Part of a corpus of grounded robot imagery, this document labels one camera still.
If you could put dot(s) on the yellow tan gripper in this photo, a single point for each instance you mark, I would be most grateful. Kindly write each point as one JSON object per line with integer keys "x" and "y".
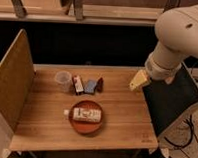
{"x": 140, "y": 80}

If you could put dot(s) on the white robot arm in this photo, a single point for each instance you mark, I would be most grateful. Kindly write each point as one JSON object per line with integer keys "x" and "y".
{"x": 177, "y": 34}

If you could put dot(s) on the ceramic cup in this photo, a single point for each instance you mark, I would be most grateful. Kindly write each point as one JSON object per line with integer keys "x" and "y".
{"x": 64, "y": 79}

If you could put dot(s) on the dark right side panel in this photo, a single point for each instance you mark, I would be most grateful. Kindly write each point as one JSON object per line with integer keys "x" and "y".
{"x": 170, "y": 104}

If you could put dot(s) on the dark red small block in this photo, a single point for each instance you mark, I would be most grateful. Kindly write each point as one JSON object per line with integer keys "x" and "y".
{"x": 99, "y": 86}

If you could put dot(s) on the small red white carton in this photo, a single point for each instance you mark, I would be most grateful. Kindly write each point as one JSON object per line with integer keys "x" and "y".
{"x": 78, "y": 84}

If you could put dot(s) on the white labelled bottle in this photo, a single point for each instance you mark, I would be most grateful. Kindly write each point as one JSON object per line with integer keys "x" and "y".
{"x": 85, "y": 115}

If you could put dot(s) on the round red plate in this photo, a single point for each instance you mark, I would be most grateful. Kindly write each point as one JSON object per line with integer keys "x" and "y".
{"x": 86, "y": 127}

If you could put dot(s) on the left wooden side panel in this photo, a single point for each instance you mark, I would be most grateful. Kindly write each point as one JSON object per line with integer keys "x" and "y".
{"x": 16, "y": 76}

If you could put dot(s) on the wooden shelf rail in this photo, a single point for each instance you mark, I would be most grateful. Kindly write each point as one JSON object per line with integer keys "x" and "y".
{"x": 103, "y": 12}

